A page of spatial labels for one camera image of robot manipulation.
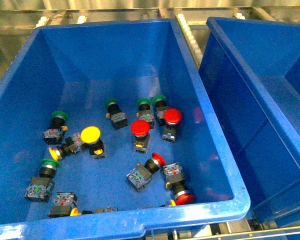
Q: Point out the red mushroom push button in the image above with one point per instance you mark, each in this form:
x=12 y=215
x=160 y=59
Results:
x=176 y=182
x=142 y=174
x=141 y=132
x=172 y=118

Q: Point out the yellow mushroom push button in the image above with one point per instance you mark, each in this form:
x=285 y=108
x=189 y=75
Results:
x=91 y=137

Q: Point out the green push button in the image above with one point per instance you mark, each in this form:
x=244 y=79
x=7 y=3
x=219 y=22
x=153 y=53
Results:
x=160 y=105
x=115 y=114
x=40 y=187
x=54 y=134
x=145 y=112

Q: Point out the blue source bin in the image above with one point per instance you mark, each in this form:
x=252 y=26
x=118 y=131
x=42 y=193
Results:
x=76 y=69

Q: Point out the blue middle bin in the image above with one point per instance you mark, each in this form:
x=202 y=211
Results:
x=251 y=72

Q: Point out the white roller rail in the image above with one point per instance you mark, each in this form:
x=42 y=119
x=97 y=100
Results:
x=189 y=37

